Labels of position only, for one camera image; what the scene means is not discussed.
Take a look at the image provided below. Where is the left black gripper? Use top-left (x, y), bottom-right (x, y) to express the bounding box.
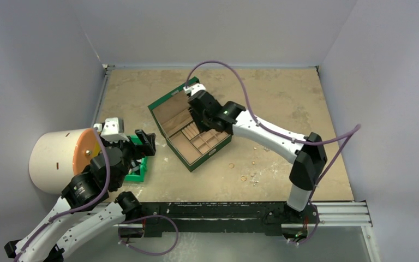
top-left (99, 128), bottom-right (155, 188)

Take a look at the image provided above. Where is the green jewelry box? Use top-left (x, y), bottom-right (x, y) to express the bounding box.
top-left (148, 84), bottom-right (232, 172)

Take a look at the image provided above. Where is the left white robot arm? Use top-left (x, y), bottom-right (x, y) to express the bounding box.
top-left (4, 128), bottom-right (155, 261)

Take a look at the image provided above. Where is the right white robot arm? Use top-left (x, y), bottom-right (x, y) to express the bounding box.
top-left (184, 87), bottom-right (327, 222)

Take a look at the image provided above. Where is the green plastic bin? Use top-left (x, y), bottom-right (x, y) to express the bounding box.
top-left (122, 136), bottom-right (148, 183)

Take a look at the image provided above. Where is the white cylinder with orange lid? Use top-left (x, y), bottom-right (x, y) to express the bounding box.
top-left (28, 128), bottom-right (100, 195)

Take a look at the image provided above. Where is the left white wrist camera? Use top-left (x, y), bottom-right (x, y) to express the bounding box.
top-left (93, 117), bottom-right (129, 143)

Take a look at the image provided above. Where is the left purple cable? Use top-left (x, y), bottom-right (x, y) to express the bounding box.
top-left (12, 126), bottom-right (112, 262)

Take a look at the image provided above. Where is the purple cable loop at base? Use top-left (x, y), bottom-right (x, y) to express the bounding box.
top-left (117, 214), bottom-right (178, 256)

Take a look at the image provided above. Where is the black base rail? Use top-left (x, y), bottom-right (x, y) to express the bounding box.
top-left (119, 201), bottom-right (318, 242)

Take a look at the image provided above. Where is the aluminium rail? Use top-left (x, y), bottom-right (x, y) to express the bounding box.
top-left (314, 202), bottom-right (373, 227)

